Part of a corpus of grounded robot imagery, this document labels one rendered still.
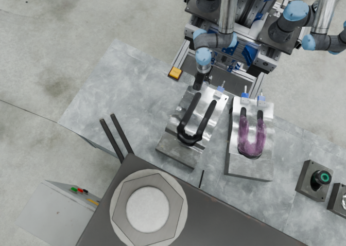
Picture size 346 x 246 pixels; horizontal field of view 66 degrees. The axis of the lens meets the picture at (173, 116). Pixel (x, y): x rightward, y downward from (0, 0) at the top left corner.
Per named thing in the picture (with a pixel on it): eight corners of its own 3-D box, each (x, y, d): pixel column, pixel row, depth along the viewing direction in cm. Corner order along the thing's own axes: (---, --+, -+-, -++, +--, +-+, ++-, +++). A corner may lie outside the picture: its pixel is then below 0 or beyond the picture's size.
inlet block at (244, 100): (240, 87, 176) (243, 83, 171) (247, 88, 176) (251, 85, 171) (239, 105, 172) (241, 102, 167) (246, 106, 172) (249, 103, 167)
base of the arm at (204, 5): (201, -10, 173) (203, -22, 163) (222, -1, 171) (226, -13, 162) (191, 7, 168) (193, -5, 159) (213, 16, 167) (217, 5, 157)
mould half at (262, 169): (231, 99, 176) (236, 92, 166) (270, 106, 176) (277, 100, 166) (223, 174, 161) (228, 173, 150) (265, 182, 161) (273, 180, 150)
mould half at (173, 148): (190, 84, 178) (192, 75, 165) (225, 101, 175) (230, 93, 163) (155, 150, 163) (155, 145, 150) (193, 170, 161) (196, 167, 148)
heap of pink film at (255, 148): (237, 113, 167) (241, 109, 159) (265, 119, 167) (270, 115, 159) (234, 154, 159) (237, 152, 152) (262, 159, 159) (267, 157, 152)
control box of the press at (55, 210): (114, 189, 231) (47, 170, 91) (144, 205, 228) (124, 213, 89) (100, 212, 225) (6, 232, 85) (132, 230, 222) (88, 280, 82)
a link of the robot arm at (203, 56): (209, 44, 130) (212, 59, 127) (209, 54, 140) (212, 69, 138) (193, 46, 130) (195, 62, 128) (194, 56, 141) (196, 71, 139)
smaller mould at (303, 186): (304, 160, 166) (310, 159, 159) (327, 172, 165) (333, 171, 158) (294, 190, 160) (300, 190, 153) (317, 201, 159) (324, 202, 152)
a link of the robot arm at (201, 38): (211, 35, 143) (214, 53, 140) (191, 36, 142) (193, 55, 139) (214, 27, 135) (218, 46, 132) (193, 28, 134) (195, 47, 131)
